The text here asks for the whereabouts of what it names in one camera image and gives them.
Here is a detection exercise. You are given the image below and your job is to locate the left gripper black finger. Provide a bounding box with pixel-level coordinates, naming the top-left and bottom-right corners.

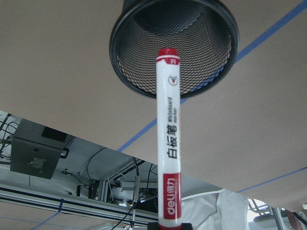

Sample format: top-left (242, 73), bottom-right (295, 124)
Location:
top-left (146, 222), bottom-right (194, 230)

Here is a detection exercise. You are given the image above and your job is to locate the red white whiteboard marker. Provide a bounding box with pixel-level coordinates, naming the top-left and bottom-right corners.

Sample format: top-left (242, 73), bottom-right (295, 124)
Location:
top-left (156, 48), bottom-right (182, 230)

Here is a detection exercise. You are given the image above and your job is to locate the white plastic sheet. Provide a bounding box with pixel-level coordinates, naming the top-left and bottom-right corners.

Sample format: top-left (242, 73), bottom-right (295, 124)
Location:
top-left (182, 189), bottom-right (249, 230)

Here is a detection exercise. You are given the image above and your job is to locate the grey control box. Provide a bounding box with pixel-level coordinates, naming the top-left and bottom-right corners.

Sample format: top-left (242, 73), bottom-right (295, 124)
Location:
top-left (10, 119), bottom-right (69, 179)

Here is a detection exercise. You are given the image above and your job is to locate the far black mesh cup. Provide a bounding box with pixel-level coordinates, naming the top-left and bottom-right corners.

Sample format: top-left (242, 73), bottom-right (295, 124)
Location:
top-left (109, 0), bottom-right (239, 98)

